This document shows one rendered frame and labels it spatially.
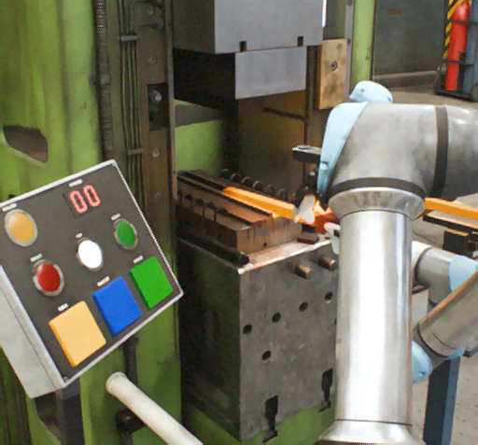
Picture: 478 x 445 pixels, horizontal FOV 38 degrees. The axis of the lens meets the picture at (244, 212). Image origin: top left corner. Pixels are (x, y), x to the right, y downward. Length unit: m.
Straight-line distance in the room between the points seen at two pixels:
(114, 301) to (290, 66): 0.67
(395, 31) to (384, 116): 8.68
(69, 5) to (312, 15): 0.52
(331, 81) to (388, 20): 7.63
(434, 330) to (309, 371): 0.66
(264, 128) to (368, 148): 1.13
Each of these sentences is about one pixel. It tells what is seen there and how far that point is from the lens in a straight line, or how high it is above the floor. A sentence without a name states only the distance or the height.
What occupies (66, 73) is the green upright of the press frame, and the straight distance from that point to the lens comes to 1.40.
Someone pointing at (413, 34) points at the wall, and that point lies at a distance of 9.72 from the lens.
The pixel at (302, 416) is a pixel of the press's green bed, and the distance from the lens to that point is 1.84.
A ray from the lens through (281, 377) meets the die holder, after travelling 1.71.
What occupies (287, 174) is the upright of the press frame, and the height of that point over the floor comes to 0.99.
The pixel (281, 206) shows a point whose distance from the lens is 1.57.
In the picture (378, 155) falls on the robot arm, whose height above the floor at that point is 1.32.
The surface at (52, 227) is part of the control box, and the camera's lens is 1.12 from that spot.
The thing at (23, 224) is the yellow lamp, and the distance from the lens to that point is 1.08.
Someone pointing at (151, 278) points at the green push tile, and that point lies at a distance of 1.23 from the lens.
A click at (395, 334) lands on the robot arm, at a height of 1.15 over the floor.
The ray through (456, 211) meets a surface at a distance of 1.84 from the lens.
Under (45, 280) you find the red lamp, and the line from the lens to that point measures 1.07.
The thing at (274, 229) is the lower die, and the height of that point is 0.96.
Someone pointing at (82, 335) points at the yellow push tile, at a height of 1.01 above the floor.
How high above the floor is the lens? 1.53
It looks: 20 degrees down
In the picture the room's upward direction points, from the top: straight up
